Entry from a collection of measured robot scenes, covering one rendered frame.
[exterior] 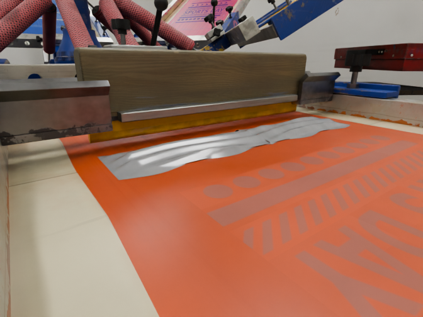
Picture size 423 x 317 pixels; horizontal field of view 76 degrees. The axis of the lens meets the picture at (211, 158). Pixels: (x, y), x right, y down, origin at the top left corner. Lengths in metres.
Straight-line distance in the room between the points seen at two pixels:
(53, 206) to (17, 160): 0.12
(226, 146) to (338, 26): 2.39
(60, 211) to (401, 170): 0.28
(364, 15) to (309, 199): 2.37
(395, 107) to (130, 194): 0.44
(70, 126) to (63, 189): 0.08
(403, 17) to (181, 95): 2.18
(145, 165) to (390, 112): 0.41
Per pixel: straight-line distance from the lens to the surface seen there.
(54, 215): 0.20
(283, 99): 0.45
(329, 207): 0.20
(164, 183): 0.22
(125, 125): 0.33
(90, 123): 0.30
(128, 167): 0.25
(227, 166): 0.25
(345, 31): 2.59
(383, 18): 2.48
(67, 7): 0.94
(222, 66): 0.38
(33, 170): 0.29
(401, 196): 0.24
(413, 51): 1.18
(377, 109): 0.54
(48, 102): 0.29
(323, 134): 0.40
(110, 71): 0.31
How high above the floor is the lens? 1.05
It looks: 20 degrees down
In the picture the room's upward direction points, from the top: straight up
